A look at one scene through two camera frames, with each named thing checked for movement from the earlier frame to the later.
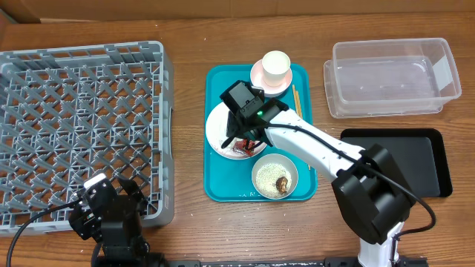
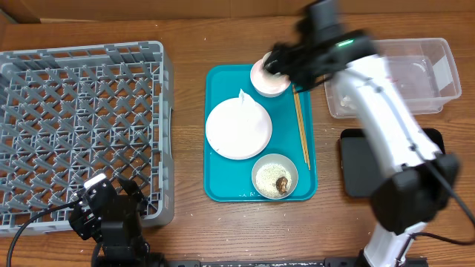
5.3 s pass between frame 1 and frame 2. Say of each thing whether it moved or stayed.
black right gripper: moved
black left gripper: stayed
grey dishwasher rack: stayed
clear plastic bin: stayed
